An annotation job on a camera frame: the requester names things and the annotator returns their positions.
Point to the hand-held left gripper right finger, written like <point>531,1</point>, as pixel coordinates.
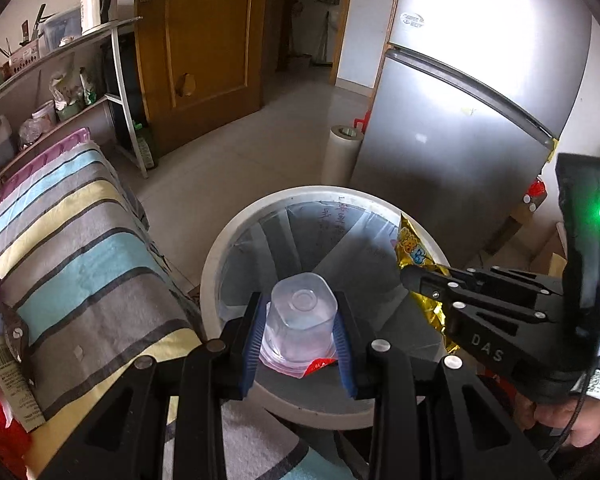
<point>342,355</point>

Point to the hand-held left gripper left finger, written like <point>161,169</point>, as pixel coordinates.
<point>254,345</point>

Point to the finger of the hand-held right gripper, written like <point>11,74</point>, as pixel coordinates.
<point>430,287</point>
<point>510,277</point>

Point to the gold snack packet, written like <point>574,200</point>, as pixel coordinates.
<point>415,250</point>

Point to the clear plastic cup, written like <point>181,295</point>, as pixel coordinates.
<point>300,330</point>

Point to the white round trash bin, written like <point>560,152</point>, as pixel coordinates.
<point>215,260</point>

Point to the brown snack packet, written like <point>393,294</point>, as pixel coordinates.
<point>15,335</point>

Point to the yellow snack packet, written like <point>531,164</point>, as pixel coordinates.
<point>15,390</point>

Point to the person's right hand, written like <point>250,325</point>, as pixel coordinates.
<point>555,416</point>

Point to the cardboard box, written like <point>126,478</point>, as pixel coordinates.
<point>550,260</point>

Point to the clear plastic bin liner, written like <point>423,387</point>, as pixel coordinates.
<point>330,230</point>

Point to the silver refrigerator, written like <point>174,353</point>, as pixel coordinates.
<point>455,135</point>

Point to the white paper roll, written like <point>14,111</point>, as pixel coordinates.
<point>340,157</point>

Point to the red plastic stool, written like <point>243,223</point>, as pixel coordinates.
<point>362,120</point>

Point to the striped blanket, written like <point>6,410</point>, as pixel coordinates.
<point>80,270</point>

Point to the large green bottle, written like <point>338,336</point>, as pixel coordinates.
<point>145,147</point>

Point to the red snack packet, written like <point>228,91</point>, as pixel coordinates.
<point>0,425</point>

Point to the golden door ornament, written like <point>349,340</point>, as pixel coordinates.
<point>186,85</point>

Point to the wooden door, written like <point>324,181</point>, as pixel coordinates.
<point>210,50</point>

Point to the green bowl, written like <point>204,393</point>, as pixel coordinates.
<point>69,111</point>

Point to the crumpled clear plastic bag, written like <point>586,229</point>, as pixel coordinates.
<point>30,132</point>

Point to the white metal shelf rack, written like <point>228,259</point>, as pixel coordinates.
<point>122,60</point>

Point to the white plastic bag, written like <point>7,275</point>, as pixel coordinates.
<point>65,90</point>

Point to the pink utensil box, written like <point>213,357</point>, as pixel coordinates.
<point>25,57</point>

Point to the clear plastic storage box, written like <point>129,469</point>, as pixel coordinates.
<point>62,27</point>

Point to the white electric kettle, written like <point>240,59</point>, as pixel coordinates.
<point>92,10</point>

